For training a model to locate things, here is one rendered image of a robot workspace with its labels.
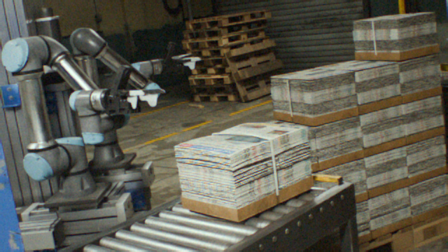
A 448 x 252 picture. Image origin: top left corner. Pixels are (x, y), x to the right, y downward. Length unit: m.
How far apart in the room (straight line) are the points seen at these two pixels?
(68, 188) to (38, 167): 0.19
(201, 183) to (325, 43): 8.76
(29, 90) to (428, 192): 2.27
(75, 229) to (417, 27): 2.05
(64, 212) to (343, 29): 8.40
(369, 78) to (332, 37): 7.40
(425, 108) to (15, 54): 2.19
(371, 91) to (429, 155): 0.57
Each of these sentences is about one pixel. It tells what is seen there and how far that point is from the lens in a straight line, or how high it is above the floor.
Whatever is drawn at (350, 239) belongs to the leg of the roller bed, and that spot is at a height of 0.60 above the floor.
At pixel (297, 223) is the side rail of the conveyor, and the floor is 0.78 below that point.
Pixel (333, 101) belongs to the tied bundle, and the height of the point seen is 0.93.
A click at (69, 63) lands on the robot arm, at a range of 2.39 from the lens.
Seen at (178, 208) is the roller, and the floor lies 0.79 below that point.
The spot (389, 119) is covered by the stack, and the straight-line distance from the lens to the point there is 3.34.
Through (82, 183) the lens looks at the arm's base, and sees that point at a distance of 2.50.
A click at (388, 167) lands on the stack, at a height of 0.51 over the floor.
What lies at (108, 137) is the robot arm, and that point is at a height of 0.94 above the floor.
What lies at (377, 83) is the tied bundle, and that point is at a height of 0.97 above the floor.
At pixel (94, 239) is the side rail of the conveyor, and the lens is 2.04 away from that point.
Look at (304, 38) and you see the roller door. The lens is 10.91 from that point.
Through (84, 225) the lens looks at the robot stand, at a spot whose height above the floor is 0.70.
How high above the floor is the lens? 1.48
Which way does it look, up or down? 11 degrees down
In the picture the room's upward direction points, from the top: 8 degrees counter-clockwise
